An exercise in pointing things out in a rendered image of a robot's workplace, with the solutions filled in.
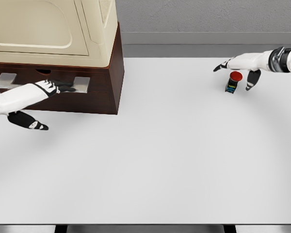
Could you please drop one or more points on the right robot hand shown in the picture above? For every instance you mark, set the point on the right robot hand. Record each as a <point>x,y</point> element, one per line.
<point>245,61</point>

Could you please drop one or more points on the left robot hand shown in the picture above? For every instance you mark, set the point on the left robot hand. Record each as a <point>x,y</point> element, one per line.
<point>26,93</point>

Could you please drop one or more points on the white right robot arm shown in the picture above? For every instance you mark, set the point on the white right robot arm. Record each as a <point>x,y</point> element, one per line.
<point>281,59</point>

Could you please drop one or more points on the cream and brown cabinet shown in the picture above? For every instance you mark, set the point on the cream and brown cabinet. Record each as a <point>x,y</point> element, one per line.
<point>51,29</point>

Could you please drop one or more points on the red button switch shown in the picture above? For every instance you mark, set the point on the red button switch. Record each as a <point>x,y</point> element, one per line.
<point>233,81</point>

